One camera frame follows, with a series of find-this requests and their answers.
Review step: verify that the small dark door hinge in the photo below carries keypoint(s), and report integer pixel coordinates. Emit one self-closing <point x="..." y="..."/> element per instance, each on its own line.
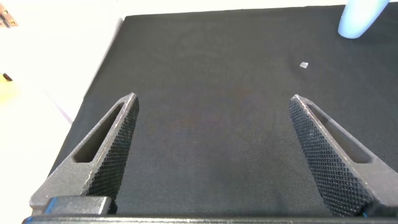
<point x="7" y="76"/>

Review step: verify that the small grey scrap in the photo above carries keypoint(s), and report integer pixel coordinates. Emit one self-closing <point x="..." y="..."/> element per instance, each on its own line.
<point x="304" y="64"/>

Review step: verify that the small wall panel hinge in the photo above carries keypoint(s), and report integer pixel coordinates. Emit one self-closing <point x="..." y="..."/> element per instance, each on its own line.
<point x="7" y="17"/>

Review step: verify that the black tablecloth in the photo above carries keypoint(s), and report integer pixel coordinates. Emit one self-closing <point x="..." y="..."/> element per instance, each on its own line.
<point x="214" y="109"/>

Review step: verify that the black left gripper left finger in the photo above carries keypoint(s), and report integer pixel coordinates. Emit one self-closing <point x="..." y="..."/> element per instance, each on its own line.
<point x="115" y="146"/>

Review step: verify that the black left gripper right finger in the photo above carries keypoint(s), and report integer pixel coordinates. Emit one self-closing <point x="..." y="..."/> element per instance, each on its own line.
<point x="329" y="155"/>

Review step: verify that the light blue plastic cup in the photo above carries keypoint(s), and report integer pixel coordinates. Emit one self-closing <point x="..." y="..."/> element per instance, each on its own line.
<point x="357" y="18"/>

